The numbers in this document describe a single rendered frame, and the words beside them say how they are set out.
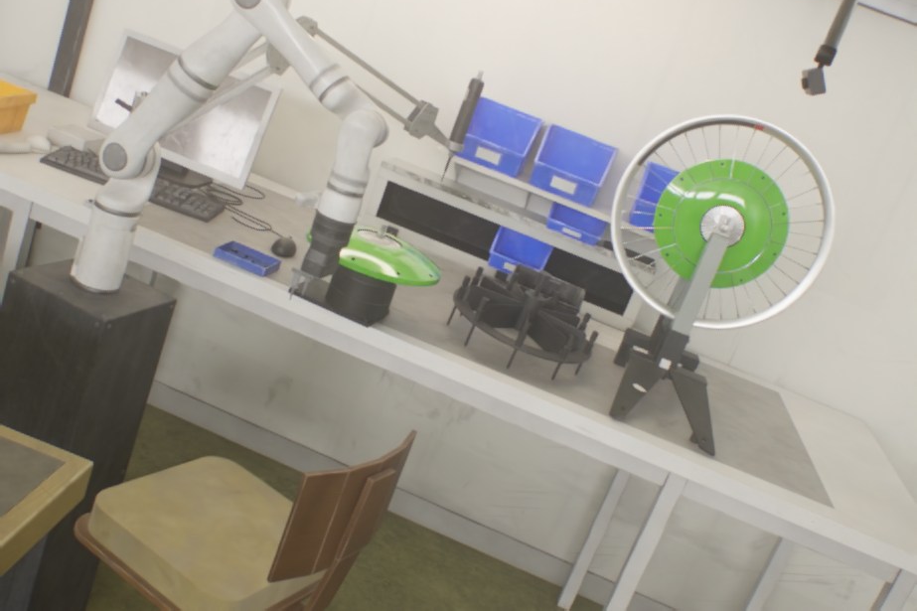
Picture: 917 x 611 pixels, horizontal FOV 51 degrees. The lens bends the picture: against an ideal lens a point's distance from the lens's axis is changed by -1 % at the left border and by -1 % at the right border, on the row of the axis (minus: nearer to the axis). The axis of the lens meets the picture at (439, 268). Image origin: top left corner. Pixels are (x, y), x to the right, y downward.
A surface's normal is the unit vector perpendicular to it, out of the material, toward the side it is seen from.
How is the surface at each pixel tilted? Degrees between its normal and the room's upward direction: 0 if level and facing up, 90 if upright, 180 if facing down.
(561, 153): 90
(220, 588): 0
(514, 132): 90
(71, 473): 0
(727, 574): 90
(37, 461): 0
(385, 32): 90
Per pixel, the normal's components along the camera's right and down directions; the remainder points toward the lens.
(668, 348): -0.15, 0.21
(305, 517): 0.62, 0.42
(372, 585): 0.33, -0.91
